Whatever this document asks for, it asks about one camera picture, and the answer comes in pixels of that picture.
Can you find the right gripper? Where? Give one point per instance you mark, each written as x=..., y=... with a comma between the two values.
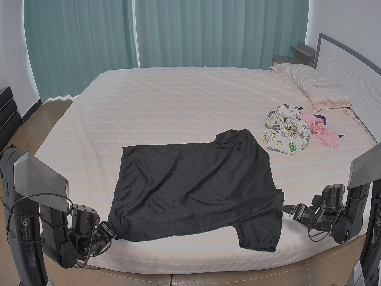
x=303, y=216

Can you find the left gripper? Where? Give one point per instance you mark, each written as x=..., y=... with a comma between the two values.
x=102, y=238

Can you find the black T-shirt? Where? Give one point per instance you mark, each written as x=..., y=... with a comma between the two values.
x=193, y=189

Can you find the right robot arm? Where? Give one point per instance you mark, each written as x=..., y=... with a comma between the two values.
x=352, y=213

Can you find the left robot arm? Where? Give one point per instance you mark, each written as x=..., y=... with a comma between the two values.
x=32, y=183

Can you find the white printed pyjama top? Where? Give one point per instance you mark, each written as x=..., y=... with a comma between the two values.
x=285, y=135

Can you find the pink garment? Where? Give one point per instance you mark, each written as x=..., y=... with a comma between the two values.
x=326, y=135

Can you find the purple garment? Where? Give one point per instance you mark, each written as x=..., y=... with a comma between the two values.
x=321, y=117

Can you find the pale pink pillow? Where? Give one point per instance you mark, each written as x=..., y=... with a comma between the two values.
x=315, y=82

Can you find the grey bedside table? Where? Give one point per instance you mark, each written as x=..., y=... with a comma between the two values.
x=293, y=59

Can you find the bed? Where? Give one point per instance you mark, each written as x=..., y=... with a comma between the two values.
x=178, y=106

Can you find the black chest of drawers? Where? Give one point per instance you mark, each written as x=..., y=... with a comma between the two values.
x=7, y=112

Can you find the blue-green curtain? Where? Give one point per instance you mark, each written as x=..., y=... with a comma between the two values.
x=83, y=40
x=220, y=25

